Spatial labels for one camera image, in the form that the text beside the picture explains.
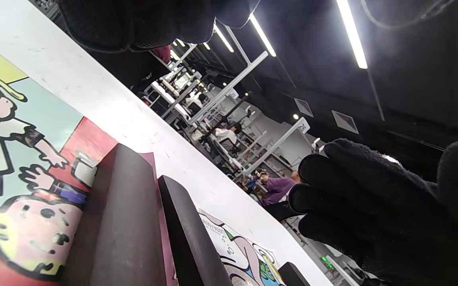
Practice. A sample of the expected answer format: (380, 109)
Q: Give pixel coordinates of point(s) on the white metal frame post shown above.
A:
(233, 83)

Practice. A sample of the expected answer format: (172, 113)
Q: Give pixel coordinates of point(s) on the white post with sign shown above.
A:
(280, 145)

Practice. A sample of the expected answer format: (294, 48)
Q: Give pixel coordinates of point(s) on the white ceiling air vent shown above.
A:
(345, 122)
(303, 107)

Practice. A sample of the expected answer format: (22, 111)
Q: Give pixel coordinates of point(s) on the cartoon pink character poster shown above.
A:
(245, 258)

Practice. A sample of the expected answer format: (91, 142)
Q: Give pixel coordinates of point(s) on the rainbow striped poster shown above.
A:
(14, 139)

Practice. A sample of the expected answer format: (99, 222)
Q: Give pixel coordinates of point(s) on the person's left hand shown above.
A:
(372, 218)

